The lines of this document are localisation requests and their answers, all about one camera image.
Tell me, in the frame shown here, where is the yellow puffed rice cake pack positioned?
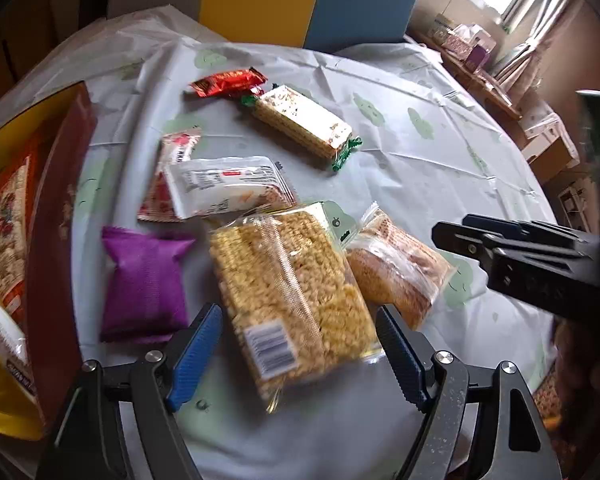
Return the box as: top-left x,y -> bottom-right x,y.
209,202 -> 384,412

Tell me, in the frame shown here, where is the red foil snack bar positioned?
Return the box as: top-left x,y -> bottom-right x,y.
186,67 -> 268,98

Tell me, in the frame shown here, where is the wicker chair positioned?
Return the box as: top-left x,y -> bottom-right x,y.
532,359 -> 573,432

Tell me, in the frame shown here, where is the white cardboard box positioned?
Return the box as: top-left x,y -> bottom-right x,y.
519,88 -> 580,184

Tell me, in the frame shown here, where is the brown pastry clear bag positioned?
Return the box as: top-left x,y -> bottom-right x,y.
346,203 -> 456,330

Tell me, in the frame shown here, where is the pale green-patterned tablecloth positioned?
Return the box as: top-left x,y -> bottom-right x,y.
0,6 -> 554,479

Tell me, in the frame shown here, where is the orange biscuit bag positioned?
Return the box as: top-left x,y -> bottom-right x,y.
0,134 -> 45,404

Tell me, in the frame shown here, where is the wooden side table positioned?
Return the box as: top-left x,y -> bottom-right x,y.
404,28 -> 522,122

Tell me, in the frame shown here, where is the purple snack pouch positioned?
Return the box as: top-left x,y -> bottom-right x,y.
100,226 -> 195,344

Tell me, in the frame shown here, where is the purple small box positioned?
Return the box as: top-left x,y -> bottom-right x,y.
463,44 -> 492,73

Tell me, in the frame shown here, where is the pink tissue box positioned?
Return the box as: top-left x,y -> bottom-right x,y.
442,24 -> 496,61

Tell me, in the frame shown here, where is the beige curtain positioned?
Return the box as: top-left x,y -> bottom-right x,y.
489,0 -> 582,105

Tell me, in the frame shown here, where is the green-ended cracker pack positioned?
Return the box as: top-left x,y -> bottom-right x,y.
240,84 -> 363,172

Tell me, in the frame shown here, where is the red and white candy packet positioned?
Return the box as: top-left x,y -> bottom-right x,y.
136,127 -> 204,224

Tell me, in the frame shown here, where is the white snack packet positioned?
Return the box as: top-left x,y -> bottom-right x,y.
163,156 -> 297,220

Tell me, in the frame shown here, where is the red and gold tin box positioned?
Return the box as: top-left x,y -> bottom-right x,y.
0,81 -> 97,441

